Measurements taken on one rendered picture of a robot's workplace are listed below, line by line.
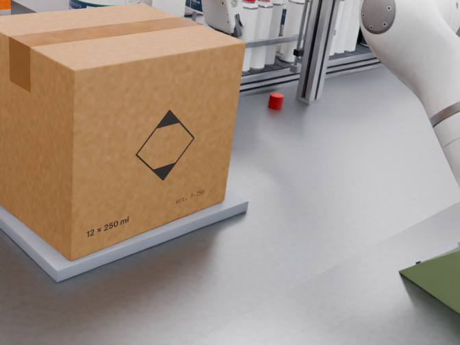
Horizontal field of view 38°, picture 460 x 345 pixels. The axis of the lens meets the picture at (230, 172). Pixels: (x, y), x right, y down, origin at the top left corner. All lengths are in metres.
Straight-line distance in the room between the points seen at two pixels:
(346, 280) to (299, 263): 0.07
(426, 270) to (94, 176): 0.49
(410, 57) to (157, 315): 0.53
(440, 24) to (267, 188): 0.42
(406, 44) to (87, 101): 0.48
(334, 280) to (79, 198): 0.38
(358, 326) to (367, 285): 0.10
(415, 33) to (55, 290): 0.62
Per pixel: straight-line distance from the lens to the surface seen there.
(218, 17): 1.54
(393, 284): 1.01
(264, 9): 1.63
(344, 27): 1.91
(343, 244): 1.07
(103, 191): 0.89
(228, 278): 0.94
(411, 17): 1.01
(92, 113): 0.83
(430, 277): 1.00
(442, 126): 1.04
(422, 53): 1.03
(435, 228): 1.19
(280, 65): 1.74
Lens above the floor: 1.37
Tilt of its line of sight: 26 degrees down
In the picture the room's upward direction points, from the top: 8 degrees clockwise
